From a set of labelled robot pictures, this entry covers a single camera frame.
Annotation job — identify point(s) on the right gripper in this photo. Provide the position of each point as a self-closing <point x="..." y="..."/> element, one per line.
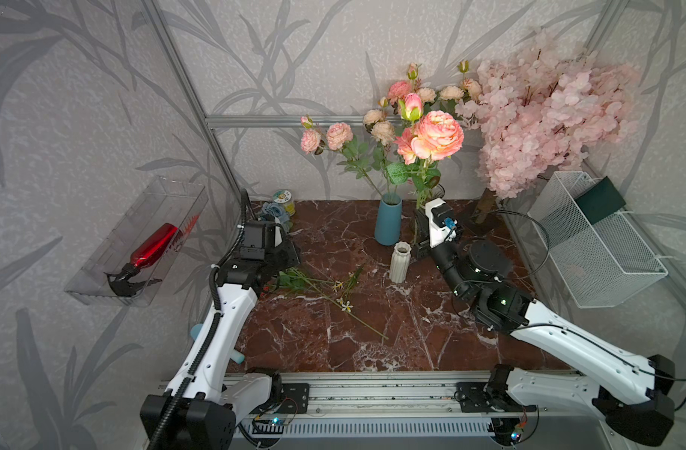
<point x="431" y="248"/>

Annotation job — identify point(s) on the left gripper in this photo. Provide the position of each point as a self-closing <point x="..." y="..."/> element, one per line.
<point x="291" y="252"/>

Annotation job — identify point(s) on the coral pink rose stem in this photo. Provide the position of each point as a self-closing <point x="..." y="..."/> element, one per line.
<point x="427" y="139"/>

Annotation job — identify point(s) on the cream pink rose stem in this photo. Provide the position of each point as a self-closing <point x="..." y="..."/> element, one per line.
<point x="427" y="95"/>

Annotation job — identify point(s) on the deep pink rose stem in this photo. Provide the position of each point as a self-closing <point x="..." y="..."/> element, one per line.
<point x="399" y="90"/>

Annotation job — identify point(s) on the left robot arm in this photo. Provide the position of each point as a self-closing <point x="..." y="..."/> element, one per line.
<point x="197" y="410"/>

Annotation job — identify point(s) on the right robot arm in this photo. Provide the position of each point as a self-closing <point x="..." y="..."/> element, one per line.
<point x="629" y="392"/>

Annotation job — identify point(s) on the blue hydrangea flowers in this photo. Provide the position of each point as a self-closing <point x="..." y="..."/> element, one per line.
<point x="275" y="213"/>

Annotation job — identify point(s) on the white ribbed vase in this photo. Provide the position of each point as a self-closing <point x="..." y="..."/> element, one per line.
<point x="400" y="262"/>

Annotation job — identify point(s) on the teal ceramic vase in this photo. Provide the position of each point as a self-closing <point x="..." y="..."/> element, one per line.
<point x="388" y="223"/>

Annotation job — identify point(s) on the red rose stem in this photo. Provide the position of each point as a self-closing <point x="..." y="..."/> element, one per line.
<point x="296" y="282"/>

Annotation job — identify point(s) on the tree stand base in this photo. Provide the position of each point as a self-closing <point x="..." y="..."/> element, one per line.
<point x="484" y="218"/>

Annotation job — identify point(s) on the small white daisy sprig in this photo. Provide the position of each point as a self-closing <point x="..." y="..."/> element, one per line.
<point x="345" y="289"/>

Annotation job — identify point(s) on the red spray bottle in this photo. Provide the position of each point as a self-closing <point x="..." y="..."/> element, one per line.
<point x="167" y="237"/>

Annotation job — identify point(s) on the dark green card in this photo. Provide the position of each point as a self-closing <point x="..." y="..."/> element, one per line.
<point x="600" y="201"/>

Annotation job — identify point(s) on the pink cherry blossom tree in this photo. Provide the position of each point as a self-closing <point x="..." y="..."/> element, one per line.
<point x="539" y="110"/>

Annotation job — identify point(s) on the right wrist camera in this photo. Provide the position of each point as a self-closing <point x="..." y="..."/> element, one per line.
<point x="442" y="222"/>

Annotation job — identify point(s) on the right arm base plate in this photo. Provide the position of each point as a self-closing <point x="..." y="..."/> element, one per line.
<point x="474" y="398"/>

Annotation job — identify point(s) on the white wire mesh basket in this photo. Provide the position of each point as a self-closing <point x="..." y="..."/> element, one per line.
<point x="602" y="265"/>

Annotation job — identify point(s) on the clear plastic wall bin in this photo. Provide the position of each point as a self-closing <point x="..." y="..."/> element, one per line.
<point x="163" y="200"/>

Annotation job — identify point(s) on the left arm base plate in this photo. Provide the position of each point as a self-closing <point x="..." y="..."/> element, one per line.
<point x="289" y="399"/>

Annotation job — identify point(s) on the aluminium front rail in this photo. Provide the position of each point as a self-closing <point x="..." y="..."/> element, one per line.
<point x="428" y="394"/>

